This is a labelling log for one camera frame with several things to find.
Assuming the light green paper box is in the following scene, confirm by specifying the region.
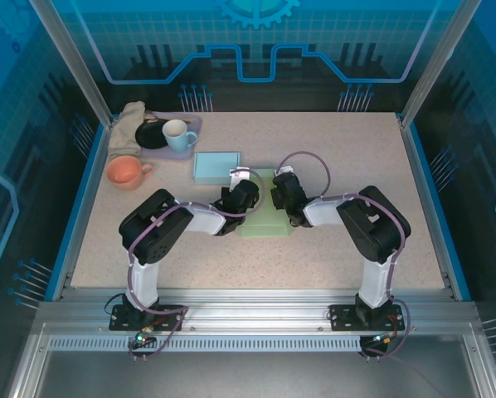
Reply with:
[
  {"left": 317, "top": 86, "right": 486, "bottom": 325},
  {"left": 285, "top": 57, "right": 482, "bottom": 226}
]
[{"left": 236, "top": 167, "right": 295, "bottom": 240}]

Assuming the light blue paper box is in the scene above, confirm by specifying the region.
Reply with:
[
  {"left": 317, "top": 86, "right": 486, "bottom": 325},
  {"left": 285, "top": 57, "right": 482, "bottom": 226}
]
[{"left": 192, "top": 151, "right": 241, "bottom": 186}]

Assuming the purple plastic tray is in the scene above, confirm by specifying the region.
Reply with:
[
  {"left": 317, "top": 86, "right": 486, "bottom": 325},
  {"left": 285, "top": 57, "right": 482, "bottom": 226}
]
[{"left": 139, "top": 109, "right": 203, "bottom": 162}]

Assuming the light blue ceramic mug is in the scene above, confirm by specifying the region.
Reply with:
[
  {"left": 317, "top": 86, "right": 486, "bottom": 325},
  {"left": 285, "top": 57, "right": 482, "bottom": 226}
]
[{"left": 161, "top": 119, "right": 199, "bottom": 153}]

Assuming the black round plate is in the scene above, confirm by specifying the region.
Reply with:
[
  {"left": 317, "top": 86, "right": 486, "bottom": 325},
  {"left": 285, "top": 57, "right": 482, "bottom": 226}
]
[{"left": 134, "top": 119, "right": 169, "bottom": 151}]

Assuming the orange ceramic cup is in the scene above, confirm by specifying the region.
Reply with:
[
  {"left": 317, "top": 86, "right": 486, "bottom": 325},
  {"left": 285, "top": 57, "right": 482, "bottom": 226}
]
[{"left": 106, "top": 155, "right": 154, "bottom": 191}]

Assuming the beige folded cloth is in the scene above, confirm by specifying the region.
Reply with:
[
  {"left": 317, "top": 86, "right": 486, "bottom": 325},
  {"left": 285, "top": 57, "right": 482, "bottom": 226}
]
[{"left": 106, "top": 100, "right": 148, "bottom": 159}]

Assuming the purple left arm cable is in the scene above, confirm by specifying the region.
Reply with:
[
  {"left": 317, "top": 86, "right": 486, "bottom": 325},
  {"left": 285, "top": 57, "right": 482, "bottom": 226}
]
[{"left": 127, "top": 168, "right": 268, "bottom": 362}]

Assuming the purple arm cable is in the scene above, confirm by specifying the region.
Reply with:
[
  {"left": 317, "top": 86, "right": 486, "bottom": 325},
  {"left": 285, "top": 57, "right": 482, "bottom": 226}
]
[
  {"left": 277, "top": 151, "right": 413, "bottom": 362},
  {"left": 127, "top": 168, "right": 268, "bottom": 362}
]

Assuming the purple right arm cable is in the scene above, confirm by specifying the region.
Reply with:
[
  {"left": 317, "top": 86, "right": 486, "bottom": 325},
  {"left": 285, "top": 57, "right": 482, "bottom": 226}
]
[{"left": 277, "top": 151, "right": 413, "bottom": 362}]

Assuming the aluminium mounting rail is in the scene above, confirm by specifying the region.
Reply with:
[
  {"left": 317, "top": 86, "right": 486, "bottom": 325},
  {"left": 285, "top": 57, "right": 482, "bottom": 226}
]
[{"left": 36, "top": 287, "right": 479, "bottom": 335}]

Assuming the aluminium side rail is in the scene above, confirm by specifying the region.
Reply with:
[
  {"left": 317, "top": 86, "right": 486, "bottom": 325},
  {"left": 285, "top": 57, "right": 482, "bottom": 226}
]
[
  {"left": 51, "top": 118, "right": 116, "bottom": 302},
  {"left": 398, "top": 115, "right": 460, "bottom": 302}
]

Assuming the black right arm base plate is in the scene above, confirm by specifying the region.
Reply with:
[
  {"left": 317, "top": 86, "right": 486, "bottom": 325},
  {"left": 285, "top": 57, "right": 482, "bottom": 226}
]
[{"left": 328, "top": 303, "right": 411, "bottom": 332}]

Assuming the slotted grey cable duct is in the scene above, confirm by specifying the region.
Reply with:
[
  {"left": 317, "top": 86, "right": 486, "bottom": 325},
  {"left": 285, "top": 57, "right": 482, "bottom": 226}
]
[{"left": 46, "top": 335, "right": 367, "bottom": 353}]

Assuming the inline cable connector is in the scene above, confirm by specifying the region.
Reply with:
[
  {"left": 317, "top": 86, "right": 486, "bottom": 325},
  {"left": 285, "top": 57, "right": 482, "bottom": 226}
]
[
  {"left": 370, "top": 331, "right": 400, "bottom": 346},
  {"left": 134, "top": 326, "right": 157, "bottom": 346}
]

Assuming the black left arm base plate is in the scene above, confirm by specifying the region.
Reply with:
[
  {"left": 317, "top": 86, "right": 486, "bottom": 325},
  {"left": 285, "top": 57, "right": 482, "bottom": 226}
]
[{"left": 109, "top": 303, "right": 187, "bottom": 332}]

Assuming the aluminium frame post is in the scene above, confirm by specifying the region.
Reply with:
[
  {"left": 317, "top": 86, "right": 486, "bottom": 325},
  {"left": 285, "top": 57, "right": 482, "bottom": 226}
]
[
  {"left": 398, "top": 0, "right": 484, "bottom": 129},
  {"left": 27, "top": 0, "right": 117, "bottom": 129}
]

